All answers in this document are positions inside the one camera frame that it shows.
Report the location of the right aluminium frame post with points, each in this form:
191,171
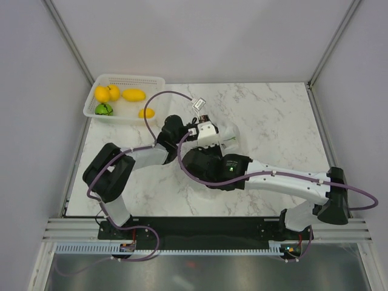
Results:
335,39

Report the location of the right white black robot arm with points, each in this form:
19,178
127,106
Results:
324,194

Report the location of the large yellow fake lemon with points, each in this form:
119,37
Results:
102,94

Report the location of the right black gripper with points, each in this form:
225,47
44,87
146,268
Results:
215,148

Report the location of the left aluminium frame post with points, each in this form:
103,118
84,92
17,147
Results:
68,39

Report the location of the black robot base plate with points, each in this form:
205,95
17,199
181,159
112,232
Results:
219,233

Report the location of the white lemon-print plastic bag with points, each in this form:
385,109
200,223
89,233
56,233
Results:
228,136

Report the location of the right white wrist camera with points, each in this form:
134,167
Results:
205,134

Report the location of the small yellow fake lemon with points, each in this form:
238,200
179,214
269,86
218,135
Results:
114,92

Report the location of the green black-striped fake fruit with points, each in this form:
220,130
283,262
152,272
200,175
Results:
104,109

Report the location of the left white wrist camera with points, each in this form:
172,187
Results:
197,106

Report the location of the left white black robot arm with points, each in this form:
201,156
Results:
108,173

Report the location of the yellow fake mango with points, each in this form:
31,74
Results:
133,95

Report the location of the white plastic fruit basket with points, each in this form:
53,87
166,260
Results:
125,112

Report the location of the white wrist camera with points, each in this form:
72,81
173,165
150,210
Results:
197,106
205,134

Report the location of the small yellow fake citrus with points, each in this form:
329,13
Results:
146,113

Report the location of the white slotted cable duct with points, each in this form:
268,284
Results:
115,248

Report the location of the aluminium frame post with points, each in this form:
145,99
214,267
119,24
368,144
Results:
335,39
68,39

